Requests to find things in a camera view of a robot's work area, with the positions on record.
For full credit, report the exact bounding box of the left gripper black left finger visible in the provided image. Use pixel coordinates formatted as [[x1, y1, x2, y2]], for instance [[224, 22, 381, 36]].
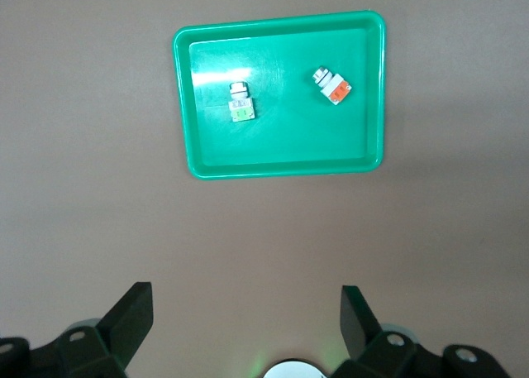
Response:
[[55, 281, 155, 378]]

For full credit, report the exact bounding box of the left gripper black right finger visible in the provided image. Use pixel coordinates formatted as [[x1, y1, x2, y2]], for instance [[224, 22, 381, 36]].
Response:
[[333, 285, 418, 378]]

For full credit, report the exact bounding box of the push button orange block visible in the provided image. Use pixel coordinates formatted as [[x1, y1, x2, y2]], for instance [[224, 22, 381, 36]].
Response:
[[312, 65, 353, 107]]

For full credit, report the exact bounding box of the push button green block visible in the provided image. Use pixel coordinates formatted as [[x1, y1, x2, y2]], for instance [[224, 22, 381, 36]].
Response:
[[228, 81, 256, 123]]

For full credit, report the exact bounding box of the green plastic tray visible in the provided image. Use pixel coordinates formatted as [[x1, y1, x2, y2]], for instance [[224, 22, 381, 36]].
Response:
[[172, 10, 387, 181]]

